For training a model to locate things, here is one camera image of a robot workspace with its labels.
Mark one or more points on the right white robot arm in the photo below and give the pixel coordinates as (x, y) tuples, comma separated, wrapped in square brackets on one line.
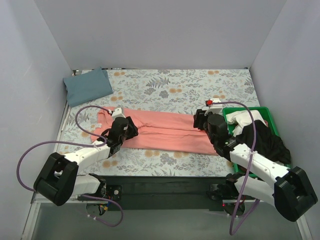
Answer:
[(289, 190)]

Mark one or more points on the black t-shirt in bin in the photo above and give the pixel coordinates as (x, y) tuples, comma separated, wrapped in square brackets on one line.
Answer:
[(267, 144)]

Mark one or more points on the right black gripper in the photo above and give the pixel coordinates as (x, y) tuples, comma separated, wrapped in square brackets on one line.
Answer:
[(198, 119)]

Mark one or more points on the folded blue-grey t-shirt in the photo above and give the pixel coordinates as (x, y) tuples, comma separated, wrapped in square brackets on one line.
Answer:
[(87, 87)]

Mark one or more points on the white t-shirt in bin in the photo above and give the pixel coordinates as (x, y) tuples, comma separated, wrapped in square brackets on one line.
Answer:
[(243, 119)]

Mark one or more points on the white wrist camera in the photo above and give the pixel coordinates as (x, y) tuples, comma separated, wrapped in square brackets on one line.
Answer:
[(214, 105), (116, 113)]

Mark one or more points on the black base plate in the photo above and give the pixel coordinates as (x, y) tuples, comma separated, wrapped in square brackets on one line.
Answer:
[(168, 192)]

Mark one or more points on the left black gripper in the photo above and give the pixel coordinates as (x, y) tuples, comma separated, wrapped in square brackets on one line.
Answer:
[(132, 127)]

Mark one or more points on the floral patterned table mat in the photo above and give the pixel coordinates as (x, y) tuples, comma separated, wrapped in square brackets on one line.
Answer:
[(177, 91)]

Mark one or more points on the green plastic bin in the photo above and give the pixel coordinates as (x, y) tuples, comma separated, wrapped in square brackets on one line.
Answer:
[(266, 115)]

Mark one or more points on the salmon pink t-shirt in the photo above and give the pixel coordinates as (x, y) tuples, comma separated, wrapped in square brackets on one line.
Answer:
[(167, 131)]

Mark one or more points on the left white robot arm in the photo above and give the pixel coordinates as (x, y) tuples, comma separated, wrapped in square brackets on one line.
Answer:
[(59, 178)]

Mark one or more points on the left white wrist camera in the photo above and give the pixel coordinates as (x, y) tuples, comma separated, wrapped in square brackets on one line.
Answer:
[(116, 113)]

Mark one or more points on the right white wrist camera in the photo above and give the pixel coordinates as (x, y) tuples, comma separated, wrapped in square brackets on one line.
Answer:
[(214, 105)]

